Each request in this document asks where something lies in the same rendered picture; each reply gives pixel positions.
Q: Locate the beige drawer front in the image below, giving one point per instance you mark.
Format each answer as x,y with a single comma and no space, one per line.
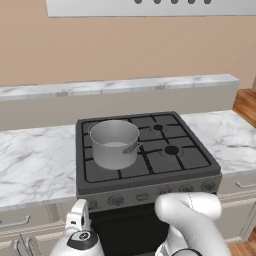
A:
230,181
36,215

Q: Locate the black oven door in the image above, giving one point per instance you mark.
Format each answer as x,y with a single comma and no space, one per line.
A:
126,230

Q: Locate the beige cupboard door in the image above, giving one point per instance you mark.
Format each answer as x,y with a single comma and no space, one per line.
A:
46,241
238,218

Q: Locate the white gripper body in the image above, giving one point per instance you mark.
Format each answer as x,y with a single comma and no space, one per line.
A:
80,208

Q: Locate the grey range hood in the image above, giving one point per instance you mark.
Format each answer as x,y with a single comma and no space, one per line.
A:
100,8

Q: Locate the grey gas stove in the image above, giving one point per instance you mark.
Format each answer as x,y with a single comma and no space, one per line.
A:
156,173

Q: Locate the dark round stove knob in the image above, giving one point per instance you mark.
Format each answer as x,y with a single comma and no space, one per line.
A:
116,200
93,204
165,190
209,186
186,188

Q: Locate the silver metal pot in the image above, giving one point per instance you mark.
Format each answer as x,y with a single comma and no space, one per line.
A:
113,155

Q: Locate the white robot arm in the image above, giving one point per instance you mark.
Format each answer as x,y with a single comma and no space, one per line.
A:
195,220

